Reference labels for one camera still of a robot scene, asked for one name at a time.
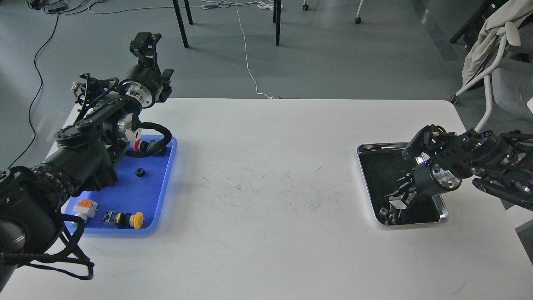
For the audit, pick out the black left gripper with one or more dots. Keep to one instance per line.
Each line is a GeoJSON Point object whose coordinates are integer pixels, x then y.
{"type": "Point", "coordinates": [144, 82]}

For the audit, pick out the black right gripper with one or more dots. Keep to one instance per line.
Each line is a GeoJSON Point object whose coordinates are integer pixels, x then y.
{"type": "Point", "coordinates": [428, 179]}

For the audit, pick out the small black gear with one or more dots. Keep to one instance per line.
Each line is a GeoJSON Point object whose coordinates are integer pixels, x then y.
{"type": "Point", "coordinates": [140, 172]}

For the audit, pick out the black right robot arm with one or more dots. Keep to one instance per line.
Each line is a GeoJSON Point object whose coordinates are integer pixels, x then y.
{"type": "Point", "coordinates": [500, 165]}

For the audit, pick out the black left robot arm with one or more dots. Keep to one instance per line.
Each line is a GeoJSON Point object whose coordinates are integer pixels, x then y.
{"type": "Point", "coordinates": [34, 231]}

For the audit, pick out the silver metal tray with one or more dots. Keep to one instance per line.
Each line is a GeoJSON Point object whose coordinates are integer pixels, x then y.
{"type": "Point", "coordinates": [382, 165]}

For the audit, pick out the black table leg left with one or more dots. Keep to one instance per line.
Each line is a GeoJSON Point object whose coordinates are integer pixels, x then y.
{"type": "Point", "coordinates": [180, 20]}

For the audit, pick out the black table leg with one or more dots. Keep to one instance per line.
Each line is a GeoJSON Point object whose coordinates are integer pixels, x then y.
{"type": "Point", "coordinates": [277, 6]}
{"type": "Point", "coordinates": [180, 20]}

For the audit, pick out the black power strip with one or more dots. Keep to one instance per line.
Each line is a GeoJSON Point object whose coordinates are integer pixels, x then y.
{"type": "Point", "coordinates": [47, 6]}

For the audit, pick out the black table leg right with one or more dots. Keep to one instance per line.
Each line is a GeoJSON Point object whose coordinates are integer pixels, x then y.
{"type": "Point", "coordinates": [277, 6]}

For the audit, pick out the blue plastic tray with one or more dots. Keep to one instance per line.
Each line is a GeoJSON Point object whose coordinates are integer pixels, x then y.
{"type": "Point", "coordinates": [131, 194]}

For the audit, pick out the white orange push button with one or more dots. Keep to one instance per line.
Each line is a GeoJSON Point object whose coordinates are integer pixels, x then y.
{"type": "Point", "coordinates": [85, 209]}

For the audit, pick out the beige cloth on chair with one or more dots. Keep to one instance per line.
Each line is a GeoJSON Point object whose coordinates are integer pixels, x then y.
{"type": "Point", "coordinates": [514, 11]}

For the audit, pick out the red push button switch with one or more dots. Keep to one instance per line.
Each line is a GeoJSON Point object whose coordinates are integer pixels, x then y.
{"type": "Point", "coordinates": [143, 146]}

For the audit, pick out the yellow push button switch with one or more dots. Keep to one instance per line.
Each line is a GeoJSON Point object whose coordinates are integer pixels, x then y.
{"type": "Point", "coordinates": [123, 220]}

